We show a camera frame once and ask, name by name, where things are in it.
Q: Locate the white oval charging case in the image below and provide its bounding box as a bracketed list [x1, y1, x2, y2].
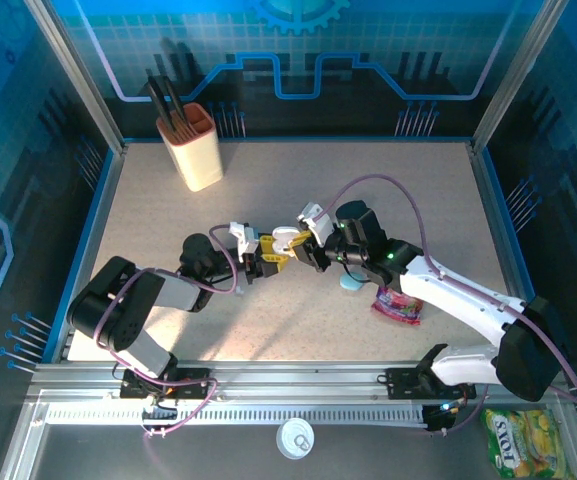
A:
[271, 225, 302, 257]

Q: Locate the teal charging case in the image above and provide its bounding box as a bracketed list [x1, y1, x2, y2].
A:
[340, 272, 369, 294]

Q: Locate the purple candy bag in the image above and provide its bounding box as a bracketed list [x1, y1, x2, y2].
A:
[371, 285, 425, 326]

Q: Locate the beige and orange knife block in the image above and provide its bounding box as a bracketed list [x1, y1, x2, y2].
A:
[156, 102, 225, 193]

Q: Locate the black interface board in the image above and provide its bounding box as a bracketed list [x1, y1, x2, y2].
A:
[421, 397, 470, 435]

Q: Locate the green and yellow candy bag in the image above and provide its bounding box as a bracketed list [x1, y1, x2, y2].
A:
[482, 407, 572, 480]

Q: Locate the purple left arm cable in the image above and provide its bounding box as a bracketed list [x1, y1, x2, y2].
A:
[92, 224, 242, 437]

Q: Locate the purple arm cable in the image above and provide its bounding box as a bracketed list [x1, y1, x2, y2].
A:
[92, 224, 242, 437]
[320, 173, 577, 436]

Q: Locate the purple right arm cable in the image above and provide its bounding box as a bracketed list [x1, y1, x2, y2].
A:
[320, 173, 577, 436]

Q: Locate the aluminium side rail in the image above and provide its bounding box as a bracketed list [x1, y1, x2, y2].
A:
[467, 141, 557, 364]
[47, 142, 129, 361]

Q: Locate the aluminium front rail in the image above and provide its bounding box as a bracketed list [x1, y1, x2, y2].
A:
[27, 358, 567, 407]

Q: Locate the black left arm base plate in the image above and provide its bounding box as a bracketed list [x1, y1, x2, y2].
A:
[119, 367, 215, 401]

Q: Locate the black knife handle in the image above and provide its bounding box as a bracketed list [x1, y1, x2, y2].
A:
[162, 75, 189, 126]
[145, 74, 178, 134]

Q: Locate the white slotted cable duct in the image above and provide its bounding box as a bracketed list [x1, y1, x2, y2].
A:
[42, 403, 432, 427]

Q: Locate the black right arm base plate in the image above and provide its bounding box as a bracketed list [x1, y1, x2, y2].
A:
[384, 367, 478, 401]

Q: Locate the white pull-ring can lid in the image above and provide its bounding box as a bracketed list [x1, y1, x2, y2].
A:
[275, 418, 316, 460]

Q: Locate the aluminium frame post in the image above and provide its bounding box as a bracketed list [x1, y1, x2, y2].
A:
[21, 0, 128, 155]
[471, 0, 569, 146]

